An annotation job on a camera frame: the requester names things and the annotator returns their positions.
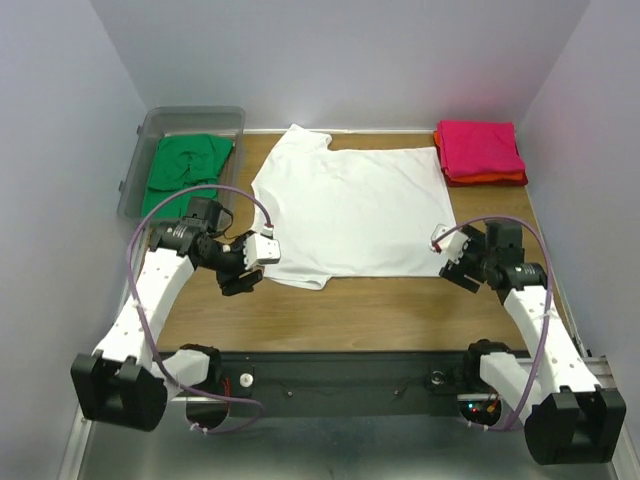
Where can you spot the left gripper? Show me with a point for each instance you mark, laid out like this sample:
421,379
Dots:
239,270

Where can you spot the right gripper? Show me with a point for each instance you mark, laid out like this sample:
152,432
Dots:
460,267

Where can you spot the white t shirt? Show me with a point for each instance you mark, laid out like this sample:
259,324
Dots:
350,212

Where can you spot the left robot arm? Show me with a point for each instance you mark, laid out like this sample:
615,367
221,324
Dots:
125,381

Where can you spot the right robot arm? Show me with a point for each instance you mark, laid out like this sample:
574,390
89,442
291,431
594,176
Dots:
567,415

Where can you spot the pink folded t shirt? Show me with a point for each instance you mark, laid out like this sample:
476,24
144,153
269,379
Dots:
457,127

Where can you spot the green t shirt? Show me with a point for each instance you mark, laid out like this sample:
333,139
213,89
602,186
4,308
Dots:
183,161

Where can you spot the grey plastic bin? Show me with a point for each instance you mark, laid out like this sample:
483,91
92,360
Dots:
160,122

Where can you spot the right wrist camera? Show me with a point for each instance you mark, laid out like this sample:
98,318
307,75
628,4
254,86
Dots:
449,244

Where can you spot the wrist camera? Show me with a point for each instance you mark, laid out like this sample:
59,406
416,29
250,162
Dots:
449,244
261,248

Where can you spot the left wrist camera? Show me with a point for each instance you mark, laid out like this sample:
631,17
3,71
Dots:
261,248

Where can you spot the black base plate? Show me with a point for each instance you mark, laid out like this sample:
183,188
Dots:
332,384

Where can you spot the aluminium frame rail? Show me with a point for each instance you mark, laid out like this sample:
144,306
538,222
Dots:
598,365

